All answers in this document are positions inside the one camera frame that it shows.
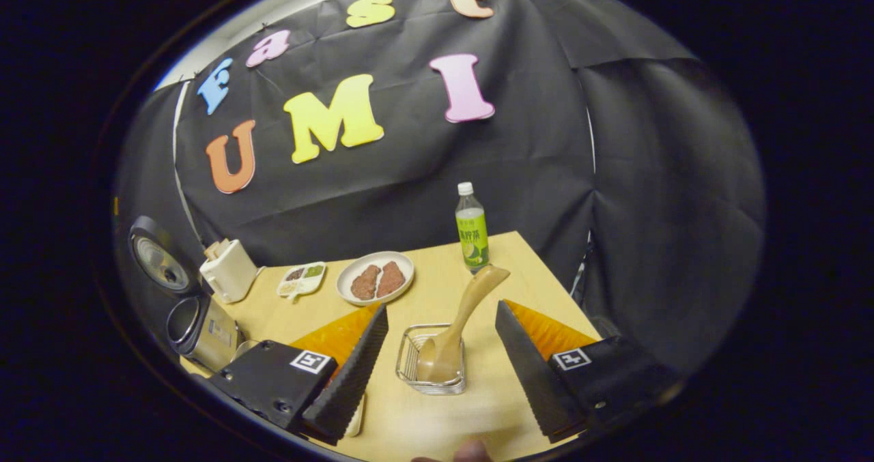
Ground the brown meat piece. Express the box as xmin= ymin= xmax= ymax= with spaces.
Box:
xmin=350 ymin=264 xmax=382 ymax=302
xmin=376 ymin=260 xmax=407 ymax=298

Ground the clear chopstick holder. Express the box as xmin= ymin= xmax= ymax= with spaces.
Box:
xmin=395 ymin=323 xmax=468 ymax=396

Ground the white toaster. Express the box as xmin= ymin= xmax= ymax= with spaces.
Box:
xmin=199 ymin=238 xmax=259 ymax=305

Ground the white round plate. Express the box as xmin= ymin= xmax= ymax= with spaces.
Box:
xmin=335 ymin=250 xmax=416 ymax=308

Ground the wooden spoon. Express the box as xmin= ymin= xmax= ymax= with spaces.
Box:
xmin=417 ymin=265 xmax=511 ymax=384

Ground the green tea bottle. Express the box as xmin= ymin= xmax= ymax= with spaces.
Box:
xmin=455 ymin=182 xmax=491 ymax=274

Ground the white divided snack dish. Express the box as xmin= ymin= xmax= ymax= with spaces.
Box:
xmin=276 ymin=261 xmax=328 ymax=304

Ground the dark grey rice cooker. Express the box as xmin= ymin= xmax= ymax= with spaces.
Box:
xmin=128 ymin=215 xmax=245 ymax=375

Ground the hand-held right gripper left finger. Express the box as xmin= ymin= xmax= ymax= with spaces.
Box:
xmin=208 ymin=303 xmax=391 ymax=447

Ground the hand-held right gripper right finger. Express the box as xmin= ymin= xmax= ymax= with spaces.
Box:
xmin=494 ymin=299 xmax=684 ymax=444

